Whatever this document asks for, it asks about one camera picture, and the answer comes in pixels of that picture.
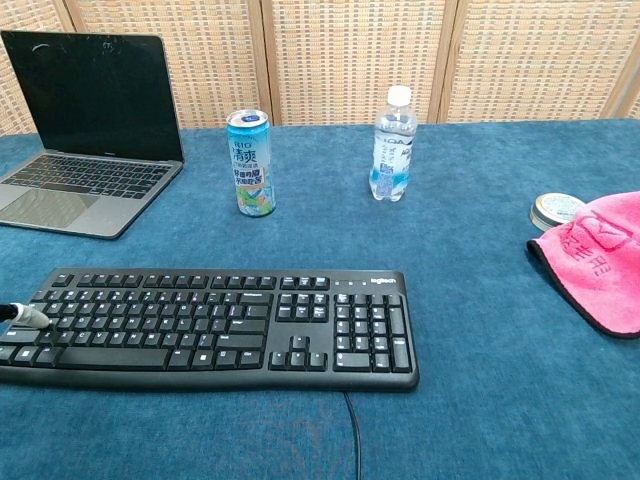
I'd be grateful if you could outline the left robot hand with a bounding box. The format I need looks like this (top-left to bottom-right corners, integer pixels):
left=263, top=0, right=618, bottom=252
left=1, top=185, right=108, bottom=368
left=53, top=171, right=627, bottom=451
left=0, top=301, right=52, bottom=329

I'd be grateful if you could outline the grey laptop with black screen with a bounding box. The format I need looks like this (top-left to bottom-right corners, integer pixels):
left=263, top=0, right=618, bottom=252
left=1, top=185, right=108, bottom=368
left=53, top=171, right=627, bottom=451
left=0, top=30, right=186, bottom=241

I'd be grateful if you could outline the light blue drink can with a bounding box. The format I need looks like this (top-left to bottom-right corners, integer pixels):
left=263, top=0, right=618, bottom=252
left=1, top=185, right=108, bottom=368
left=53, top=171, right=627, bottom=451
left=226, top=108, right=277, bottom=218

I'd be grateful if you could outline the clear plastic water bottle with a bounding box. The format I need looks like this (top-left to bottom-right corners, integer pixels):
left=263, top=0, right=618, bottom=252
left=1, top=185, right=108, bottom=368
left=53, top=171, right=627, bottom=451
left=369, top=84, right=419, bottom=203

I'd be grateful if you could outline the woven rattan folding screen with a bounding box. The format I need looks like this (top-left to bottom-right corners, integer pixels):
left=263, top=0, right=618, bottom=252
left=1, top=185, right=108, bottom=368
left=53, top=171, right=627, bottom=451
left=0, top=0, right=640, bottom=138

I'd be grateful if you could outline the blue table cloth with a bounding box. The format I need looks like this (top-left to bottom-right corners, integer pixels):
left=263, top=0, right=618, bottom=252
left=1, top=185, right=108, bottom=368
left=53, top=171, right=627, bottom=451
left=0, top=117, right=640, bottom=480

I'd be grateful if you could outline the round silver tin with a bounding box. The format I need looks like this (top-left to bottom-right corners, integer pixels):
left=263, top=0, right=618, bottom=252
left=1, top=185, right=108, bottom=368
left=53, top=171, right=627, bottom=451
left=529, top=192, right=586, bottom=233

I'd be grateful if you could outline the pink microfibre cloth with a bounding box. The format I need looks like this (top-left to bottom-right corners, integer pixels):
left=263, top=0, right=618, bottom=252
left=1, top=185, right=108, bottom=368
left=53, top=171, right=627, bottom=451
left=525, top=190, right=640, bottom=340

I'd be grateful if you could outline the black wired keyboard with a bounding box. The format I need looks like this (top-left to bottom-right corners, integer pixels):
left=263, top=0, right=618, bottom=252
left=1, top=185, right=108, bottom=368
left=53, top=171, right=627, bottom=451
left=0, top=267, right=421, bottom=394

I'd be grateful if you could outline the black keyboard cable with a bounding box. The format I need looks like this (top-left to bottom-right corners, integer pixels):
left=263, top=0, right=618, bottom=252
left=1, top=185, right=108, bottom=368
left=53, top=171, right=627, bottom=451
left=342, top=390, right=363, bottom=480

